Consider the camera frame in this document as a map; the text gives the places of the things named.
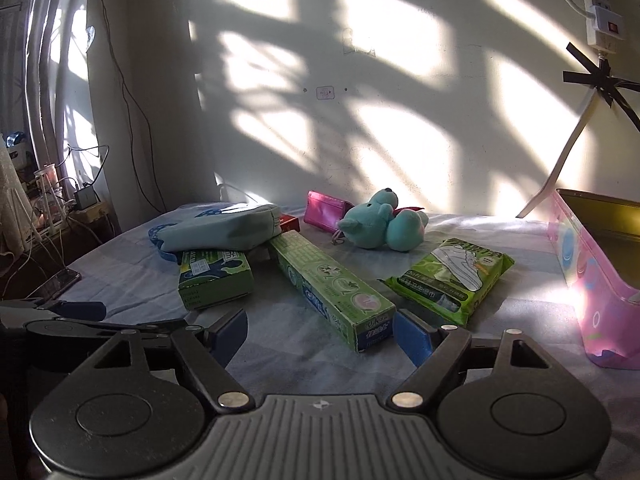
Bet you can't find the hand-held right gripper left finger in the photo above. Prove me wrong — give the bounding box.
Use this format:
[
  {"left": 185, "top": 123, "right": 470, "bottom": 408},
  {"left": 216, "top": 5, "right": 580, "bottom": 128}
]
[{"left": 70, "top": 309, "right": 251, "bottom": 415}]

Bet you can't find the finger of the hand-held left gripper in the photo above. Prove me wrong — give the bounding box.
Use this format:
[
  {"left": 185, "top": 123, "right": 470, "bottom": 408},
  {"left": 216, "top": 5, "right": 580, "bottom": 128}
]
[
  {"left": 31, "top": 301, "right": 107, "bottom": 320},
  {"left": 26, "top": 318, "right": 190, "bottom": 343}
]

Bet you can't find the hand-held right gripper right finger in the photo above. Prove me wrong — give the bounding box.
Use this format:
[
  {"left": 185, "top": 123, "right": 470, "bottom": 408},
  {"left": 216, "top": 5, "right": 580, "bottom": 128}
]
[{"left": 387, "top": 309, "right": 568, "bottom": 411}]

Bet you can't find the small green box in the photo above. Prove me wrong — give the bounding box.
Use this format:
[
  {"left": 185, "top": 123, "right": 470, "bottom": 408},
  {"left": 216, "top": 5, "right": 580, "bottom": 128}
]
[{"left": 178, "top": 249, "right": 255, "bottom": 311}]

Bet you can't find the green wet wipes packet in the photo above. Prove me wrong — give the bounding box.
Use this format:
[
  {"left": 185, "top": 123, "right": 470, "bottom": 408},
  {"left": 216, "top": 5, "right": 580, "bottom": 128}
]
[{"left": 378, "top": 238, "right": 516, "bottom": 330}]

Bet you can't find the light blue zip pouch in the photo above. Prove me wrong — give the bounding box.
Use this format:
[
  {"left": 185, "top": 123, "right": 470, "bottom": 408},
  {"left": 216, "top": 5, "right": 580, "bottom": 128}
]
[{"left": 161, "top": 203, "right": 283, "bottom": 253}]

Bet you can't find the long green toothpaste box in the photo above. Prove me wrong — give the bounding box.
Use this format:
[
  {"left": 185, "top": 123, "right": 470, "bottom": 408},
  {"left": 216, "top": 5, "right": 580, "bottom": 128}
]
[{"left": 268, "top": 231, "right": 397, "bottom": 354}]

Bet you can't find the pink storage bin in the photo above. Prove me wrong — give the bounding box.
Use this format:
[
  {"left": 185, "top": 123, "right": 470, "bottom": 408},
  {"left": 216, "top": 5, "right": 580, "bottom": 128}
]
[{"left": 547, "top": 188, "right": 640, "bottom": 371}]

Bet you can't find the smartphone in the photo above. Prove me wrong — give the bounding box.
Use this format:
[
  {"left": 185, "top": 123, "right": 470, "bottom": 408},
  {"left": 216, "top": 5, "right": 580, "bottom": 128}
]
[{"left": 27, "top": 268, "right": 82, "bottom": 301}]

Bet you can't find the striped blue bed sheet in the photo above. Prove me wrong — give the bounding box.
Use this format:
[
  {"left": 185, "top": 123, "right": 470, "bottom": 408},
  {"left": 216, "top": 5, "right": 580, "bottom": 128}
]
[{"left": 65, "top": 202, "right": 640, "bottom": 480}]

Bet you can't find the yellowish power strip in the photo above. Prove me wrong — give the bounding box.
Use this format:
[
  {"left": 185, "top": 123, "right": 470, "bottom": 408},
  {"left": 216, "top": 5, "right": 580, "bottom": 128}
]
[{"left": 70, "top": 202, "right": 113, "bottom": 223}]

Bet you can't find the dark power adapter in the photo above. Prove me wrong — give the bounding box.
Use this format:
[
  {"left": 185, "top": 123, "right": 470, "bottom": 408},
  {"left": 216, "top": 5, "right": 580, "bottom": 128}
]
[{"left": 74, "top": 185, "right": 98, "bottom": 211}]

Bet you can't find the teal plush toy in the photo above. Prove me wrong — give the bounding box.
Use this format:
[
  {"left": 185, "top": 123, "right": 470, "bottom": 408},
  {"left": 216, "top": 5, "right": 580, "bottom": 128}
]
[{"left": 337, "top": 188, "right": 429, "bottom": 252}]

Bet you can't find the lace cloth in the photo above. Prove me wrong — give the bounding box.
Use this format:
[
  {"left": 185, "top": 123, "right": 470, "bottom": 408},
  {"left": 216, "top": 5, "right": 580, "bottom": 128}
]
[{"left": 0, "top": 145, "right": 26, "bottom": 256}]

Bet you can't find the shiny pink pouch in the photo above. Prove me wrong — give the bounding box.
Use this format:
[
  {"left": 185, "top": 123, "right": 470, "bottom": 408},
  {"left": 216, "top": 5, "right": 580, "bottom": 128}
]
[{"left": 303, "top": 190, "right": 357, "bottom": 234}]

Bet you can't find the white curtain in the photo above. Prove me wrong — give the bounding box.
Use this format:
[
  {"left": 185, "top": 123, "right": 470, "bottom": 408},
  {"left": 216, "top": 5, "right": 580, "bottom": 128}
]
[{"left": 22, "top": 0, "right": 101, "bottom": 196}]

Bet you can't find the black tape cross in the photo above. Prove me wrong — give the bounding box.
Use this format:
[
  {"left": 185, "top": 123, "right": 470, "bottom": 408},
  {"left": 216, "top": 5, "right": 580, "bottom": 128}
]
[{"left": 562, "top": 42, "right": 640, "bottom": 131}]

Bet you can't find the white power strip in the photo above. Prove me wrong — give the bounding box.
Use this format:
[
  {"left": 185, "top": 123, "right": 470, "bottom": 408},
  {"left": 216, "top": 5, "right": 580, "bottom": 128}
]
[{"left": 582, "top": 0, "right": 623, "bottom": 56}]

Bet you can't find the white wire rack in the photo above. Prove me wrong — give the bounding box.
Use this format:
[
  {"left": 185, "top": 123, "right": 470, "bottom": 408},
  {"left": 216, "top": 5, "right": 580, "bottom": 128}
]
[{"left": 32, "top": 166, "right": 68, "bottom": 241}]

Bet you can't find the black looped cable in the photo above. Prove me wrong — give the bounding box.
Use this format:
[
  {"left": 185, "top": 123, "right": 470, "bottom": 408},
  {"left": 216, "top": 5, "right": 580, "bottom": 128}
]
[{"left": 67, "top": 145, "right": 110, "bottom": 186}]

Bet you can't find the thin black wall cable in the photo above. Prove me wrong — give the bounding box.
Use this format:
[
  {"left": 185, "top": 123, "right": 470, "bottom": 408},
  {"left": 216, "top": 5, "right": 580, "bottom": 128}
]
[{"left": 92, "top": 0, "right": 168, "bottom": 213}]

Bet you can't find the white strip on wall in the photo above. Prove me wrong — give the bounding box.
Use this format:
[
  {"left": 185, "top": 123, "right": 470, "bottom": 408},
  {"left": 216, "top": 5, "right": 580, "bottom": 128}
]
[{"left": 516, "top": 87, "right": 601, "bottom": 219}]

